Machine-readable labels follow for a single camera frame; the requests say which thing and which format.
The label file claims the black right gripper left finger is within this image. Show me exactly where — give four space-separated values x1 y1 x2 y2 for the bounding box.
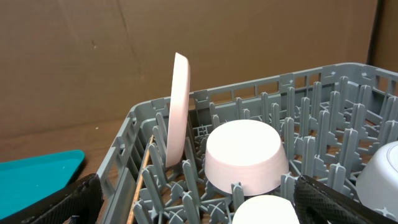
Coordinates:
1 173 104 224

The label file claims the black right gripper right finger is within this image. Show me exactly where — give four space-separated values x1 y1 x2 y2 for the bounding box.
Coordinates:
294 175 397 224

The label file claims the wooden chopstick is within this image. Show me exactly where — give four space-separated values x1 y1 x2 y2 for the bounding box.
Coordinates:
126 135 154 224

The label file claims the white ceramic cup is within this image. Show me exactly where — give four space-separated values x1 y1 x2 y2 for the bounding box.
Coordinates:
232 195 300 224

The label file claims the grey saucer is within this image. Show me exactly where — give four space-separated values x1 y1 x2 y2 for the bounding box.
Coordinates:
356 141 397 216

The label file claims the large pink plate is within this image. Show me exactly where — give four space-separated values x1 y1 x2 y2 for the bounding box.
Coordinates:
165 52 190 167

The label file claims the teal plastic tray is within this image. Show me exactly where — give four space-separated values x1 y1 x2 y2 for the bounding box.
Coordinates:
1 150 85 218

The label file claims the grey plastic dish rack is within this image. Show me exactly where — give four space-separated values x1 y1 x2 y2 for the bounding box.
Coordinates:
98 63 397 223

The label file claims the brown cardboard backdrop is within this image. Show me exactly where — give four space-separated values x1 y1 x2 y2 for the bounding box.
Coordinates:
0 0 398 139

